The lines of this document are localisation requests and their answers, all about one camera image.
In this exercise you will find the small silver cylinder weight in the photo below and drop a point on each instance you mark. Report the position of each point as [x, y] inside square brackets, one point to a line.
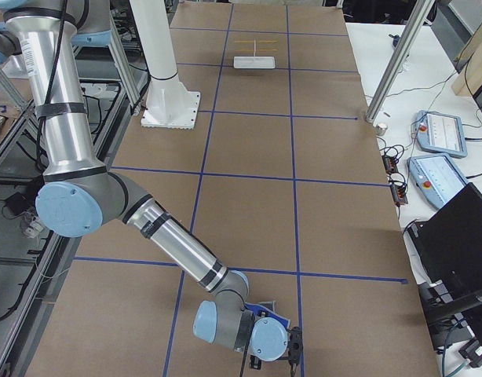
[380, 129]

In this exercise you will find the lower teach pendant tablet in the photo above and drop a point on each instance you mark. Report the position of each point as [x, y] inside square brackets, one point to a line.
[437, 176]

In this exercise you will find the blue towel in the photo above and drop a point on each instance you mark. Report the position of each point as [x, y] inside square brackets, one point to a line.
[267, 309]

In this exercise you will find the brown paper table cover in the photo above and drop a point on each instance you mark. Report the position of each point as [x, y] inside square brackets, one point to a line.
[282, 179]

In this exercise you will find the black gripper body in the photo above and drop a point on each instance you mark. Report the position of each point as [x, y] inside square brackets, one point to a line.
[295, 345]

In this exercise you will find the aluminium frame post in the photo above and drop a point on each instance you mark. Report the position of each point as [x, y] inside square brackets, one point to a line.
[400, 53]

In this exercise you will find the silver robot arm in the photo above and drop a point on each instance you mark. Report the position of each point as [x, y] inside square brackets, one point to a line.
[9, 44]
[80, 194]

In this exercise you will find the white towel rack with wooden bars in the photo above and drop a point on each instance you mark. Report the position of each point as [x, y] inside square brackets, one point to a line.
[253, 61]

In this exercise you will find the upper teach pendant tablet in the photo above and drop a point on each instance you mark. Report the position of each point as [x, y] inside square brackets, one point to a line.
[437, 132]

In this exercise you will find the black monitor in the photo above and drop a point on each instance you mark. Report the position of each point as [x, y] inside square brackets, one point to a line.
[449, 246]

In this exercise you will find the teach pendant tablet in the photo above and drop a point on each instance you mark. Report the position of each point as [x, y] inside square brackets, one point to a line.
[437, 132]
[437, 176]

